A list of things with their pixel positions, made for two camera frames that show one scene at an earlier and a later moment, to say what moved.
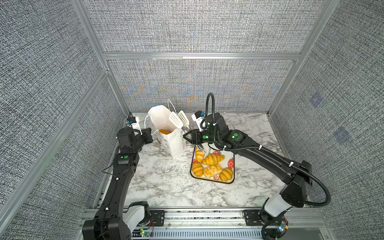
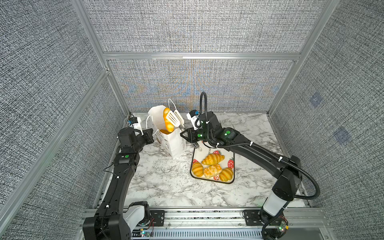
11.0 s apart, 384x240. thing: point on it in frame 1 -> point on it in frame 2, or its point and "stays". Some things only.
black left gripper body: x=141 y=141 stays
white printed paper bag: x=171 y=138 stays
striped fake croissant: x=199 y=155 -> x=169 y=126
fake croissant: x=226 y=174 stays
